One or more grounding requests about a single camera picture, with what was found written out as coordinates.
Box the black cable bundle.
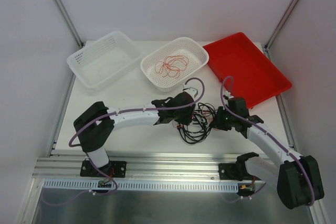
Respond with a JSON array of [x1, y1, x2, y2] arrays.
[[172, 102, 220, 146]]

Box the thin orange wire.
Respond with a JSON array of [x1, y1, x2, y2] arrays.
[[154, 54, 190, 78]]

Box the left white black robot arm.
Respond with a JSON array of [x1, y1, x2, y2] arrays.
[[73, 90, 196, 176]]

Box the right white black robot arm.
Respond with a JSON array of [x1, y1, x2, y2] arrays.
[[212, 95, 324, 209]]

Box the white perforated oval basket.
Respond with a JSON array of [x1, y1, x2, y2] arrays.
[[140, 37, 209, 92]]

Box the red plastic tray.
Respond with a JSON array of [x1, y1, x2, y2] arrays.
[[204, 32, 292, 109]]

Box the translucent white rectangular basket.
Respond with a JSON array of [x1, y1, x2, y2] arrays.
[[67, 31, 141, 91]]

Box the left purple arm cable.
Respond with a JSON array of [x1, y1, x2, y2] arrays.
[[68, 77, 206, 148]]

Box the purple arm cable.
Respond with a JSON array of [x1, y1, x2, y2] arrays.
[[220, 76, 318, 207], [68, 77, 206, 148]]

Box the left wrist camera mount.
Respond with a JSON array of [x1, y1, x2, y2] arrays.
[[182, 84, 198, 101]]

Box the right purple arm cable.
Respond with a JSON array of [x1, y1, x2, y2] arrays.
[[220, 76, 318, 207]]

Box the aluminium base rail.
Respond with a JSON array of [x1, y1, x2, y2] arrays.
[[32, 150, 239, 182]]

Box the white slotted cable duct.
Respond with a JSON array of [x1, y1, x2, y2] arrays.
[[41, 179, 239, 193]]

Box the right aluminium frame post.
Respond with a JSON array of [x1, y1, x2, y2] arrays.
[[264, 0, 300, 52]]

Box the aluminium frame post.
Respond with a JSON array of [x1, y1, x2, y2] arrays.
[[53, 0, 85, 48], [264, 0, 300, 52]]

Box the left aluminium frame post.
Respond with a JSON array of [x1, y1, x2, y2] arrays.
[[53, 0, 85, 48]]

